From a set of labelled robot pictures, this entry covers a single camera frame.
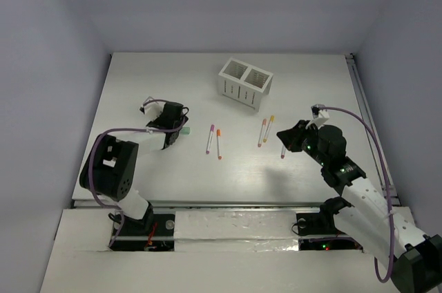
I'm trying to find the purple capped white marker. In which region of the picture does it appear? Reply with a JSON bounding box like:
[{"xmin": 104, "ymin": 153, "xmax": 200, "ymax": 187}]
[{"xmin": 205, "ymin": 124, "xmax": 215, "ymax": 155}]

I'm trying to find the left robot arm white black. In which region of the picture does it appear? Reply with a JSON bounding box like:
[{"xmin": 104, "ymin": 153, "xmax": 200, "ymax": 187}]
[{"xmin": 79, "ymin": 97, "xmax": 189, "ymax": 234}]

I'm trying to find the orange capped white marker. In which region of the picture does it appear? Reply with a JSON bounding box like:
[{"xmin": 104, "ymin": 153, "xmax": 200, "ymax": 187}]
[{"xmin": 216, "ymin": 129, "xmax": 222, "ymax": 160}]

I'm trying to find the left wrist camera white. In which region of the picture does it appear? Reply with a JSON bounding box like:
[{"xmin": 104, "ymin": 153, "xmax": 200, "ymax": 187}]
[{"xmin": 140, "ymin": 96, "xmax": 166, "ymax": 123}]

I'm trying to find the green eraser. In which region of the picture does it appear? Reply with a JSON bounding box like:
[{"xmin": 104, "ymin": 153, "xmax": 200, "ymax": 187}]
[{"xmin": 180, "ymin": 127, "xmax": 191, "ymax": 135}]

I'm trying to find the aluminium rail right side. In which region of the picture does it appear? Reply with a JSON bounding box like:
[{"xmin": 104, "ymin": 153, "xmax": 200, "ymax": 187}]
[{"xmin": 345, "ymin": 54, "xmax": 401, "ymax": 207}]

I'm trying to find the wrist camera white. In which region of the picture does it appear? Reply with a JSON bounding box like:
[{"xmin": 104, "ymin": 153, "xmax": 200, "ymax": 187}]
[
  {"xmin": 306, "ymin": 104, "xmax": 329, "ymax": 129},
  {"xmin": 140, "ymin": 96, "xmax": 166, "ymax": 123}
]

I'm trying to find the white two-compartment pen holder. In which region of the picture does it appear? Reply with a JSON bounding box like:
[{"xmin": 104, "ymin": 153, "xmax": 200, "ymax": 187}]
[{"xmin": 217, "ymin": 57, "xmax": 273, "ymax": 111}]

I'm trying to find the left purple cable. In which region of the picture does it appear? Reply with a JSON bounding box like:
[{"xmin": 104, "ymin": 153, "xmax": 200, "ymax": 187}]
[{"xmin": 88, "ymin": 98, "xmax": 190, "ymax": 249}]

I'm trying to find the pink capped white marker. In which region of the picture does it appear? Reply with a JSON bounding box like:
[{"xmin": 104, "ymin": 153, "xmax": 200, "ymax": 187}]
[{"xmin": 280, "ymin": 145, "xmax": 286, "ymax": 159}]

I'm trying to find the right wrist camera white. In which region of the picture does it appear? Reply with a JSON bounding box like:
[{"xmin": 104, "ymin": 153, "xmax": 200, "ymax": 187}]
[{"xmin": 306, "ymin": 104, "xmax": 329, "ymax": 129}]

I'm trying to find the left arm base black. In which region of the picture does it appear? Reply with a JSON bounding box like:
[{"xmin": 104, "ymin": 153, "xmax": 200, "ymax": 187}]
[{"xmin": 108, "ymin": 205, "xmax": 175, "ymax": 252}]

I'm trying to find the salmon capped white marker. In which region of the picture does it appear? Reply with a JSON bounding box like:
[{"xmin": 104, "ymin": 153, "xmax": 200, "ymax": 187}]
[{"xmin": 258, "ymin": 118, "xmax": 267, "ymax": 148}]

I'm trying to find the white foam block centre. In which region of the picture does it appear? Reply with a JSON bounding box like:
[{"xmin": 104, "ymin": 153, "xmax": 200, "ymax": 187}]
[{"xmin": 173, "ymin": 209, "xmax": 299, "ymax": 252}]

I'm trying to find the aluminium rail front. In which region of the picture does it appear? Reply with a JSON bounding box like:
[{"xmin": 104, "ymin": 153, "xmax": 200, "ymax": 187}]
[{"xmin": 70, "ymin": 198, "xmax": 360, "ymax": 209}]

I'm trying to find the aluminium rail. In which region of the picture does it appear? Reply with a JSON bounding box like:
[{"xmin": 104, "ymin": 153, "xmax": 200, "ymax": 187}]
[
  {"xmin": 345, "ymin": 54, "xmax": 401, "ymax": 207},
  {"xmin": 70, "ymin": 198, "xmax": 360, "ymax": 209}
]

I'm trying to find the yellow capped white marker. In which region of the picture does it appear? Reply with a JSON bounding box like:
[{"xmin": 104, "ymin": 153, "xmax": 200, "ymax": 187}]
[{"xmin": 263, "ymin": 115, "xmax": 275, "ymax": 143}]

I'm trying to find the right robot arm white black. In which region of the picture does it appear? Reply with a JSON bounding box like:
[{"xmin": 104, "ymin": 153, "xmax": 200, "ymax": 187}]
[{"xmin": 276, "ymin": 120, "xmax": 441, "ymax": 292}]

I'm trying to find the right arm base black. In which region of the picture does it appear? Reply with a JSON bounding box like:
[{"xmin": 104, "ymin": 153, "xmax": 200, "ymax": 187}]
[{"xmin": 291, "ymin": 197, "xmax": 357, "ymax": 251}]

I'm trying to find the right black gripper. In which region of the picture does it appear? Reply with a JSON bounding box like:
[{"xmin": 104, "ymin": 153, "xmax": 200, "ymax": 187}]
[{"xmin": 276, "ymin": 120, "xmax": 328, "ymax": 167}]

